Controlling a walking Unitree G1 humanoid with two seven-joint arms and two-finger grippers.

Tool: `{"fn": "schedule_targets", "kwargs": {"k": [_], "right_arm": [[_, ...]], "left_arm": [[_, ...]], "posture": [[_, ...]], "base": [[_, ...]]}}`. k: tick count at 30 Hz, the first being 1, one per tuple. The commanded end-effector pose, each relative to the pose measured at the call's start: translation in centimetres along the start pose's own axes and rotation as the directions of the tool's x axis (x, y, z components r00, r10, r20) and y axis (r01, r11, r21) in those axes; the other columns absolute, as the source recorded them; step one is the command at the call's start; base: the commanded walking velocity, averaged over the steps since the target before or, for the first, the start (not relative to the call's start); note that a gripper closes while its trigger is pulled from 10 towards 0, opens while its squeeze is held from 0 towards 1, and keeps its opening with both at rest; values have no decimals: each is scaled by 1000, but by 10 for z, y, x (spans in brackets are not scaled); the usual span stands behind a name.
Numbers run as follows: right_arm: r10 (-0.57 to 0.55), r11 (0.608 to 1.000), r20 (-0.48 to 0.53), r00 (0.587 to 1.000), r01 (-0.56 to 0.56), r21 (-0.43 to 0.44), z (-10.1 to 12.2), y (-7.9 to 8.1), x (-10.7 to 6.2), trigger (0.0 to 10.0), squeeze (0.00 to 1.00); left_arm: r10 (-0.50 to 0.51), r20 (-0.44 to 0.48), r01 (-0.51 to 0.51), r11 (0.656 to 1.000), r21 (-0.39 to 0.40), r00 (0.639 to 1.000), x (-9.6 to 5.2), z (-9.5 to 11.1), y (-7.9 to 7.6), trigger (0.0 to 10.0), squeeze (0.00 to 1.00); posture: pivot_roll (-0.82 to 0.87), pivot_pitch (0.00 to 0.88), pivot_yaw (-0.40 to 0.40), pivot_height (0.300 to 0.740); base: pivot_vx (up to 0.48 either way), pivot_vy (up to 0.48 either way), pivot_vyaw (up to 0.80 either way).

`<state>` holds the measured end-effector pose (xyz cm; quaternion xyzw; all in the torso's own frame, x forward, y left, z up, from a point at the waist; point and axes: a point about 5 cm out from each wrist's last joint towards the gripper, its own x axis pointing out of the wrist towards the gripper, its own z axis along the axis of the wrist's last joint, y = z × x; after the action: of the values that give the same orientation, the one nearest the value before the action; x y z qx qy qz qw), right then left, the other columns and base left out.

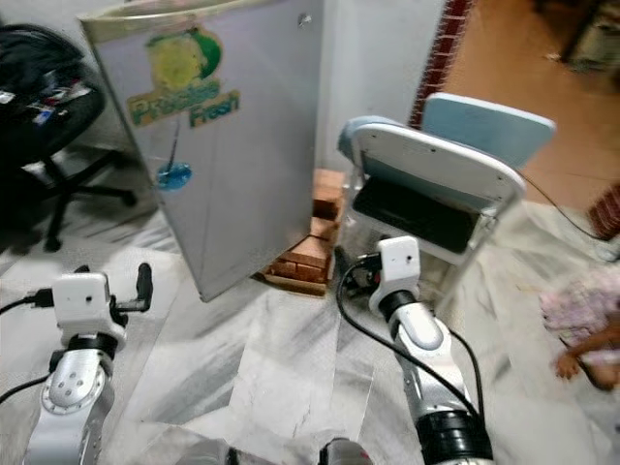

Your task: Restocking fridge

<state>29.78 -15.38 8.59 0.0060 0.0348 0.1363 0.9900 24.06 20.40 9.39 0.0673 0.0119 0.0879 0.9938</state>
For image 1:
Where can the red clay brick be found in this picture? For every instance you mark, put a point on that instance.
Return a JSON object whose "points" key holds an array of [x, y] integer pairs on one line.
{"points": [[300, 262], [325, 231], [329, 194]]}

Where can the black office chair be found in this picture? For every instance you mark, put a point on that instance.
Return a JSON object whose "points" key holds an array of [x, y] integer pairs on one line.
{"points": [[48, 140]]}

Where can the white plastic chair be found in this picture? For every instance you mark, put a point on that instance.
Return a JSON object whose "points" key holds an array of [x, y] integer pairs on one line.
{"points": [[436, 155]]}

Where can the child's hand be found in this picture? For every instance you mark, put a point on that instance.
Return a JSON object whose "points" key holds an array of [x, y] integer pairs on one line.
{"points": [[571, 366]]}

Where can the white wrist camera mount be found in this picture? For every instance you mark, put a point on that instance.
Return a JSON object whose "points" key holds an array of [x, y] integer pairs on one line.
{"points": [[397, 263], [82, 300]]}

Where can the child's forearm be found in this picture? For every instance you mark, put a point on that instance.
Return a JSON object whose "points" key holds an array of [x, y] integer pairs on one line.
{"points": [[601, 344]]}

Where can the light blue plastic chair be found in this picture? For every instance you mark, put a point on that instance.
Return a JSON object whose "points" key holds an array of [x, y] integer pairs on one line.
{"points": [[494, 126]]}

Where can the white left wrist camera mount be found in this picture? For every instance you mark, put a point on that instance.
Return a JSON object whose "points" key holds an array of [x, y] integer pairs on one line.
{"points": [[82, 300]]}

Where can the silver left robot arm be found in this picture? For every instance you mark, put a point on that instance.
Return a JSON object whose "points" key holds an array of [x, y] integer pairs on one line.
{"points": [[73, 387]]}

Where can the dark wooden furniture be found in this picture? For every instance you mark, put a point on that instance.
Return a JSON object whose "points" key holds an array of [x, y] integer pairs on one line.
{"points": [[581, 34]]}

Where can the child in pink dress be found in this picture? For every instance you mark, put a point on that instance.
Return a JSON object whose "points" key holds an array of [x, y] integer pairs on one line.
{"points": [[576, 300]]}

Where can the grey fridge door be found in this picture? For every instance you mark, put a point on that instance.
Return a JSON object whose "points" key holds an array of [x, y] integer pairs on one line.
{"points": [[252, 145]]}

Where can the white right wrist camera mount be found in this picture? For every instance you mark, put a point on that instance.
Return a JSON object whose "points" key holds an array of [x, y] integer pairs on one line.
{"points": [[397, 263]]}

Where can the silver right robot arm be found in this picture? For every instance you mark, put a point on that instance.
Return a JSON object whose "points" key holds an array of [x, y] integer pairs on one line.
{"points": [[421, 334]]}

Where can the black bag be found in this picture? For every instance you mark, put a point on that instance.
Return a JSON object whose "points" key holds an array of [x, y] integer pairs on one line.
{"points": [[39, 58]]}

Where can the red patterned object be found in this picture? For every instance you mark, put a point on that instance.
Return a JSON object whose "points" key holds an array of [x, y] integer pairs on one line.
{"points": [[608, 213]]}

